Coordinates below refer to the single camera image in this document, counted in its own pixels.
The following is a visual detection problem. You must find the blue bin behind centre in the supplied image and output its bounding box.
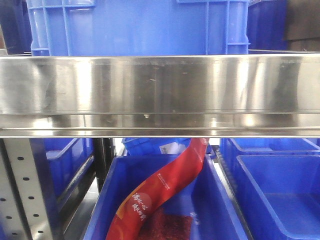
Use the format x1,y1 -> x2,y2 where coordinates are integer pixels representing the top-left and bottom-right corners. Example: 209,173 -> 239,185
121,137 -> 213,160

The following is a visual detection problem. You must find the blue bin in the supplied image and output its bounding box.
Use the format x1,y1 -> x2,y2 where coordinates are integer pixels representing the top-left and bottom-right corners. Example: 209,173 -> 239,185
121,137 -> 213,160
219,137 -> 320,172
28,138 -> 94,215
234,155 -> 320,240
83,154 -> 248,240

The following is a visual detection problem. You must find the blue bin behind right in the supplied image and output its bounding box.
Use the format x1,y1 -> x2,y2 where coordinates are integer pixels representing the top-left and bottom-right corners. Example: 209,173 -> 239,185
219,137 -> 320,172

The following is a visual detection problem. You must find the blue bin left lower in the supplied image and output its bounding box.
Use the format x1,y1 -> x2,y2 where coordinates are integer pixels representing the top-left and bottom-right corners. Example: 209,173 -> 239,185
28,138 -> 94,215

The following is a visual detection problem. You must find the blue bin centre lower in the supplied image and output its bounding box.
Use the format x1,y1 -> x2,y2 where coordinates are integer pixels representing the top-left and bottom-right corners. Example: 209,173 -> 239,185
83,154 -> 248,240

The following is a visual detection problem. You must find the blue bin right lower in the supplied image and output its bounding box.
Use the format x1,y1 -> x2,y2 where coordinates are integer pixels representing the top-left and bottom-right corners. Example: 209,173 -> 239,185
234,155 -> 320,240

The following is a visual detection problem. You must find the red printed snack bag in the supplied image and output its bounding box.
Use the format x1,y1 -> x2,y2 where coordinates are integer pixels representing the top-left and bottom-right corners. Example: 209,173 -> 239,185
105,137 -> 209,240

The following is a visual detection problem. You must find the stainless steel shelf rack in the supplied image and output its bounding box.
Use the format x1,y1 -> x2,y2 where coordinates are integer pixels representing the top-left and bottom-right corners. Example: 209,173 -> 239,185
0,51 -> 320,240

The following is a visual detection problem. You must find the light blue ribbed crate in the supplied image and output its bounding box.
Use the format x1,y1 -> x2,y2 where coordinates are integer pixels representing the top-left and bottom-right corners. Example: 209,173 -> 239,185
27,0 -> 249,56

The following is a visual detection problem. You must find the dark blue crate upper right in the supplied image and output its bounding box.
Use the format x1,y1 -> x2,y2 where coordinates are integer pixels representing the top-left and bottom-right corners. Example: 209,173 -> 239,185
247,0 -> 288,51

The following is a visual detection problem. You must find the dark blue crate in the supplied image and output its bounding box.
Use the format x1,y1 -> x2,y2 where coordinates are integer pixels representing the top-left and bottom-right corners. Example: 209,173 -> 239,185
0,0 -> 32,55
247,0 -> 288,51

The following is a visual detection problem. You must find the dark blue crate upper left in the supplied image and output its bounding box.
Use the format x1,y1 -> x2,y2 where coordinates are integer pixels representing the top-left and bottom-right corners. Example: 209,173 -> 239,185
0,0 -> 32,55

